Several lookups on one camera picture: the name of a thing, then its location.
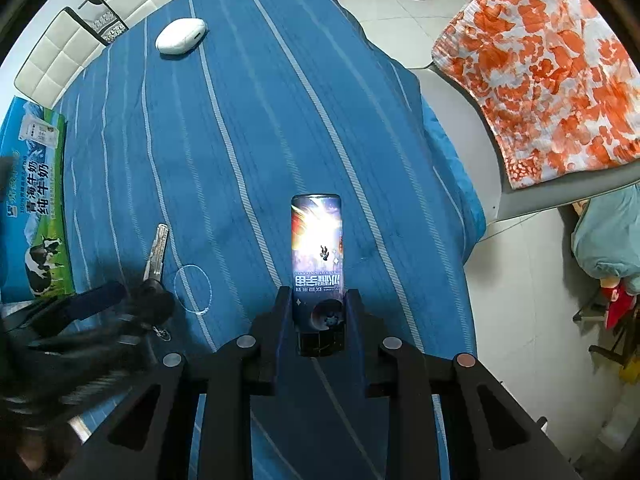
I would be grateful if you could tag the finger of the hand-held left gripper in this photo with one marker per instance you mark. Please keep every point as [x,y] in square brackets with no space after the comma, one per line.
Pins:
[92,300]
[85,340]

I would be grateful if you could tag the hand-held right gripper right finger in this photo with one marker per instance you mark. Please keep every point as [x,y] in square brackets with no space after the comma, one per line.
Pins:
[361,332]

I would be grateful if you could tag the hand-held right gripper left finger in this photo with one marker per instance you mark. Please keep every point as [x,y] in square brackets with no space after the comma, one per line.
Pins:
[277,332]

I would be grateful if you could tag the black car key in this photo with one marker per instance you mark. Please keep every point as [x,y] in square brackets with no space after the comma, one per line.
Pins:
[156,252]

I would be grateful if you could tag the printed slim can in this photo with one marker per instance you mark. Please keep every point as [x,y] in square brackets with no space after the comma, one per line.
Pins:
[316,245]

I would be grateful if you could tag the blue cardboard box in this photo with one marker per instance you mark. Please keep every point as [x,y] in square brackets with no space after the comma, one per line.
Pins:
[40,185]

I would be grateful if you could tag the grey chair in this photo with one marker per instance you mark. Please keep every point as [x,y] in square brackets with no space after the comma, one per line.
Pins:
[475,145]

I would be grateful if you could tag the teal blanket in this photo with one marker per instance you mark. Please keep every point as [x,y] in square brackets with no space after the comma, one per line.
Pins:
[607,240]

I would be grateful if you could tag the white earbud case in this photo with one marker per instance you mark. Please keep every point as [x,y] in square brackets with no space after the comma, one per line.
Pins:
[181,36]

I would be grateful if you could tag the orange floral cloth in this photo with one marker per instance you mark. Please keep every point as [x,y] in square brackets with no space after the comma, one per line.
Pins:
[540,70]

